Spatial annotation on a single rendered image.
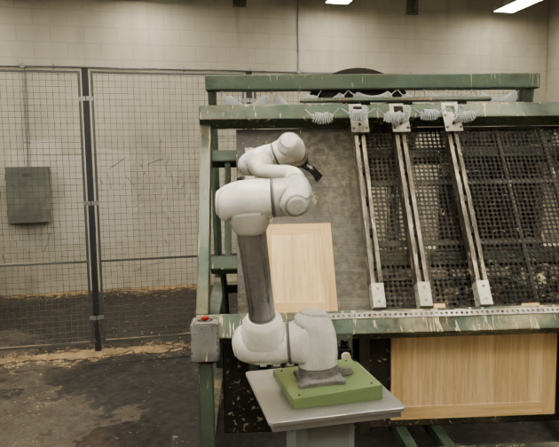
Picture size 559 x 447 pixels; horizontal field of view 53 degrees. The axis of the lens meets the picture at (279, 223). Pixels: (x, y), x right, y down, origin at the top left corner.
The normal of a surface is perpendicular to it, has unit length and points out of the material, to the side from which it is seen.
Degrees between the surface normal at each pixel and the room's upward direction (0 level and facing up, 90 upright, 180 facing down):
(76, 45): 90
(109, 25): 90
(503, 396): 90
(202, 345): 90
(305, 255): 59
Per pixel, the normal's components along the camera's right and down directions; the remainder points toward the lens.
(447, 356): 0.05, 0.10
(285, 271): 0.04, -0.42
